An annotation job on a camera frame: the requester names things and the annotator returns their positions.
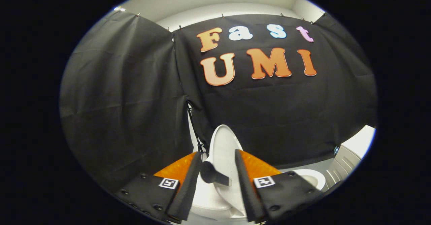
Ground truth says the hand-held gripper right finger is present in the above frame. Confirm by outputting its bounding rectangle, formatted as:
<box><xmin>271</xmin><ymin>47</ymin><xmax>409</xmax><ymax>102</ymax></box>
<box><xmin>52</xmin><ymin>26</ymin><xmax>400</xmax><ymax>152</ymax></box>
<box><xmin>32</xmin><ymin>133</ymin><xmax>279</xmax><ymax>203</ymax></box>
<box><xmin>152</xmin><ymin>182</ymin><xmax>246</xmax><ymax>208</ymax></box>
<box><xmin>235</xmin><ymin>149</ymin><xmax>325</xmax><ymax>223</ymax></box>

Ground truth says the white drawer cabinet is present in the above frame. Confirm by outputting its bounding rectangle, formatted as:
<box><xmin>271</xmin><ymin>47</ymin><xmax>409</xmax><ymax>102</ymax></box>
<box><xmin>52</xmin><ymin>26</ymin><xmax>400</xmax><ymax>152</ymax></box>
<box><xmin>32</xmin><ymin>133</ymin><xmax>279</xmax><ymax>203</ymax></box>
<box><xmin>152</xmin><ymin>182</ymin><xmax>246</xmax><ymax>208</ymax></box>
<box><xmin>325</xmin><ymin>125</ymin><xmax>376</xmax><ymax>192</ymax></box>

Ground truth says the white toilet lid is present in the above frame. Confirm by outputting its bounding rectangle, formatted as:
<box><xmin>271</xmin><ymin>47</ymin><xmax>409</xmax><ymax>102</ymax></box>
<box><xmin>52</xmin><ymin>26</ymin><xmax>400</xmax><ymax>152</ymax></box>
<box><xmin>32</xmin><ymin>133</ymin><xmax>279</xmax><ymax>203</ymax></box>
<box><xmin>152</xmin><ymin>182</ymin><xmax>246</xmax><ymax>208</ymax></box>
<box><xmin>208</xmin><ymin>124</ymin><xmax>248</xmax><ymax>217</ymax></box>

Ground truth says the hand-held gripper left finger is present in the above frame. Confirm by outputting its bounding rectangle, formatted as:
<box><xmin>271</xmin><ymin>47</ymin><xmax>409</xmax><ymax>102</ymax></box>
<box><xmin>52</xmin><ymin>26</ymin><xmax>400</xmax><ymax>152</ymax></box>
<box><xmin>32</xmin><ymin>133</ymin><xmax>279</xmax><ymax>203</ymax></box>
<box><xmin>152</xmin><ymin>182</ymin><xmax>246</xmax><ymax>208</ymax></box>
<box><xmin>113</xmin><ymin>152</ymin><xmax>202</xmax><ymax>223</ymax></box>

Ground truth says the black lid lifter handle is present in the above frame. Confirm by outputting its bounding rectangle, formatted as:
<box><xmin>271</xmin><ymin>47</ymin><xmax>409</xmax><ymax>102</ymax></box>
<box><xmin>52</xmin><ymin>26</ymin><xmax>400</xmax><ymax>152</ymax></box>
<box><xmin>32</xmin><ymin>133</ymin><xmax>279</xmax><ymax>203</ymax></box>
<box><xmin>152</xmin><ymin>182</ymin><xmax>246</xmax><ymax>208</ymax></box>
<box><xmin>200</xmin><ymin>161</ymin><xmax>232</xmax><ymax>187</ymax></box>

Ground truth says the black backdrop cloth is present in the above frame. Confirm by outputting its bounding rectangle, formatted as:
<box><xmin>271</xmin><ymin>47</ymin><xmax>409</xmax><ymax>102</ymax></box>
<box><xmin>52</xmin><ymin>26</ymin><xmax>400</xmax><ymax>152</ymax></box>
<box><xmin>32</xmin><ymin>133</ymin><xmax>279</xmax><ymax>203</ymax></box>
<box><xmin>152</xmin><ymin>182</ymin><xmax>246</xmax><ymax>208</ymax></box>
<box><xmin>60</xmin><ymin>11</ymin><xmax>377</xmax><ymax>193</ymax></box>

